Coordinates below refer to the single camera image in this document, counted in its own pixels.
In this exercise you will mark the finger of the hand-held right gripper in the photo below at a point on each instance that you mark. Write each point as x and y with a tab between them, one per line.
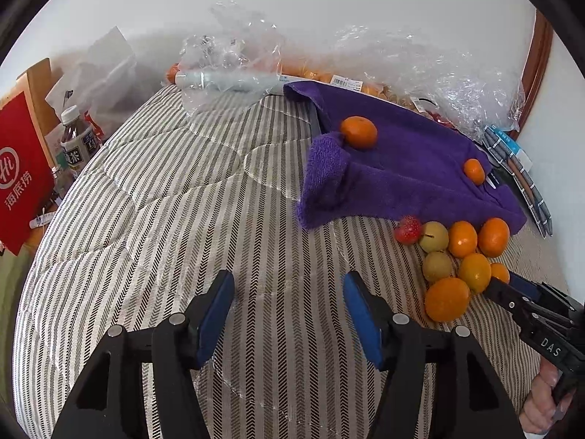
525	285
509	299

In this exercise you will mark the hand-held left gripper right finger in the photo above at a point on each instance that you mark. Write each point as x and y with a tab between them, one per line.
363	322

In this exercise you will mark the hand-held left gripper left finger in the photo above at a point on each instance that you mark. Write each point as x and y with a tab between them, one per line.
215	318

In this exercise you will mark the person's right hand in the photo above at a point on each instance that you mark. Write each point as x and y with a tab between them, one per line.
539	409

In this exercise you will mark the yellow-orange citrus fruit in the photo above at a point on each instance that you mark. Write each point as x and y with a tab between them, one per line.
474	273

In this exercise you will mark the large orange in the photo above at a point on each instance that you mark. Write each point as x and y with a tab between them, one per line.
447	299
359	131

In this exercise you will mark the yellow-green pear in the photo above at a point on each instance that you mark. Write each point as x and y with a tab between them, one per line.
436	266
434	236

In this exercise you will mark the red bumpy fruit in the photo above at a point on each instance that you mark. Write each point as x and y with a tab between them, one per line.
407	230

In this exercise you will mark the pack of grey pens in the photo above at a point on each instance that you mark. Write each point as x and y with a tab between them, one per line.
518	176

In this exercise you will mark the striped quilt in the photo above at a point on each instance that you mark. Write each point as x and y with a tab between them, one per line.
183	192

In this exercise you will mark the purple towel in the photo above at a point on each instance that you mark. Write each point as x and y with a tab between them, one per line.
406	169

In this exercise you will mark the tea bottle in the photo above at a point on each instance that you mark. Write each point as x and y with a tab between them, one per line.
75	139

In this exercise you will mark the clear plastic bag of oranges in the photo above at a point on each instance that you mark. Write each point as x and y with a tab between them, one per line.
429	77

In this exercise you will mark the red paper bag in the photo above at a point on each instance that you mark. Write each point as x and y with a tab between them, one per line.
23	169

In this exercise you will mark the crumpled clear plastic bag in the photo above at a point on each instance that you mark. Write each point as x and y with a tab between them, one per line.
228	55

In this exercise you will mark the white plastic bag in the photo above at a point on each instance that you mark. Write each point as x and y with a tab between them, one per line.
98	75

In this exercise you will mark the cardboard box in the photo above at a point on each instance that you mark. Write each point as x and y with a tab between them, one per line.
39	80

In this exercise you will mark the wooden door frame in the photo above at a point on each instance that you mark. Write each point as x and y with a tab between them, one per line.
538	64

